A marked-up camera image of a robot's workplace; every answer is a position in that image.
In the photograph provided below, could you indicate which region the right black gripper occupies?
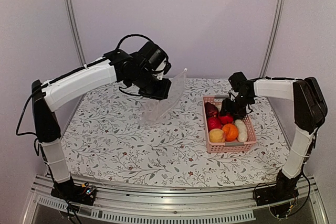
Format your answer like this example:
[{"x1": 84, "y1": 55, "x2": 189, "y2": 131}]
[{"x1": 220, "y1": 93, "x2": 254, "y2": 119}]

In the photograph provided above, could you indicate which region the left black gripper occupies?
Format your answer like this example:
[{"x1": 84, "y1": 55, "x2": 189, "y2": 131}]
[{"x1": 128, "y1": 68, "x2": 172, "y2": 100}]

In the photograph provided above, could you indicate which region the red mushroom toy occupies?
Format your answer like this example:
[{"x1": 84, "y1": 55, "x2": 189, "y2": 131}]
[{"x1": 218, "y1": 113, "x2": 234, "y2": 125}]

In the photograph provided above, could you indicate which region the orange tangerine toy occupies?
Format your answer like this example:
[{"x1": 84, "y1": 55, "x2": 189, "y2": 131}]
[{"x1": 222, "y1": 124, "x2": 238, "y2": 142}]

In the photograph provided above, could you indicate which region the clear zip top bag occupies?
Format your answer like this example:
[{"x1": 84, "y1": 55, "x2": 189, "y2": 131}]
[{"x1": 138, "y1": 68, "x2": 188, "y2": 126}]

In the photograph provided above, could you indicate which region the dark purple fruit toy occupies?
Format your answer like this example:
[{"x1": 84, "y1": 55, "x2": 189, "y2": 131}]
[{"x1": 204, "y1": 102, "x2": 219, "y2": 118}]

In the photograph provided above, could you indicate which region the red strawberry toy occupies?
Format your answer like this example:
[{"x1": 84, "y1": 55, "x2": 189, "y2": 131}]
[{"x1": 207, "y1": 117, "x2": 222, "y2": 131}]

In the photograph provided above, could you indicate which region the yellow peach toy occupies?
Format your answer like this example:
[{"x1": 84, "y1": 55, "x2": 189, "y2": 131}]
[{"x1": 209, "y1": 129, "x2": 226, "y2": 143}]

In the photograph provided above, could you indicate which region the pink plastic basket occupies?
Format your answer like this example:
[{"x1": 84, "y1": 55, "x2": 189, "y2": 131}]
[{"x1": 203, "y1": 96, "x2": 257, "y2": 153}]

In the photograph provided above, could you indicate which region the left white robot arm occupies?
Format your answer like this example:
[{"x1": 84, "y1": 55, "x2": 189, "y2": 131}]
[{"x1": 32, "y1": 47, "x2": 171, "y2": 200}]

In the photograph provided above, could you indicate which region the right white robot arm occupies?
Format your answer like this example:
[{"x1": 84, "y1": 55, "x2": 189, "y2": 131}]
[{"x1": 222, "y1": 72, "x2": 328, "y2": 201}]

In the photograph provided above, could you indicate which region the white radish toy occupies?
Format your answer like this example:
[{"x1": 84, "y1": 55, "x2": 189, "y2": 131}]
[{"x1": 234, "y1": 119, "x2": 248, "y2": 142}]

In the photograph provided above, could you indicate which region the floral table mat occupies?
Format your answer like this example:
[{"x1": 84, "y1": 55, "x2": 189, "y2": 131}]
[{"x1": 61, "y1": 79, "x2": 289, "y2": 187}]

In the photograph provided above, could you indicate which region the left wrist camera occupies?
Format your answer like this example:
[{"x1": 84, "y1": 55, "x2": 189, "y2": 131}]
[{"x1": 138, "y1": 41, "x2": 172, "y2": 75}]

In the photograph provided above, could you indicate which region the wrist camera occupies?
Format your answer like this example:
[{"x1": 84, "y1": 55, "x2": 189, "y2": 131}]
[
  {"x1": 228, "y1": 71, "x2": 247, "y2": 92},
  {"x1": 138, "y1": 41, "x2": 172, "y2": 75}
]

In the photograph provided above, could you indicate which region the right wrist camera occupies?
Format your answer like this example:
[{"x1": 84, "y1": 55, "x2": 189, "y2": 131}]
[{"x1": 228, "y1": 71, "x2": 247, "y2": 92}]

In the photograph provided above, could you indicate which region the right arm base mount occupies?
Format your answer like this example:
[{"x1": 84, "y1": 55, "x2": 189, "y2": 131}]
[{"x1": 253, "y1": 183, "x2": 299, "y2": 219}]

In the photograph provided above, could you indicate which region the front aluminium rail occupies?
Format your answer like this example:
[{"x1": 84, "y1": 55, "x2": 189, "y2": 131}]
[{"x1": 22, "y1": 175, "x2": 331, "y2": 223}]

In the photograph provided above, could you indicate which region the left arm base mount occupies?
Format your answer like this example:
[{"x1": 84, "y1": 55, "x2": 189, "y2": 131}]
[{"x1": 51, "y1": 178, "x2": 97, "y2": 206}]

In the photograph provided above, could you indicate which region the right aluminium frame post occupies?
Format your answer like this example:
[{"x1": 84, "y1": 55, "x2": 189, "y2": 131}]
[{"x1": 259, "y1": 0, "x2": 285, "y2": 77}]

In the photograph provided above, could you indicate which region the aluminium frame post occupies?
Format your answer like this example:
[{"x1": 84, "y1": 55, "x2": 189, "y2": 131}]
[
  {"x1": 64, "y1": 0, "x2": 86, "y2": 66},
  {"x1": 259, "y1": 0, "x2": 285, "y2": 77}
]

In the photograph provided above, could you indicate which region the left aluminium frame post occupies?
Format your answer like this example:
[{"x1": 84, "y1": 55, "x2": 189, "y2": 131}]
[{"x1": 64, "y1": 0, "x2": 86, "y2": 66}]

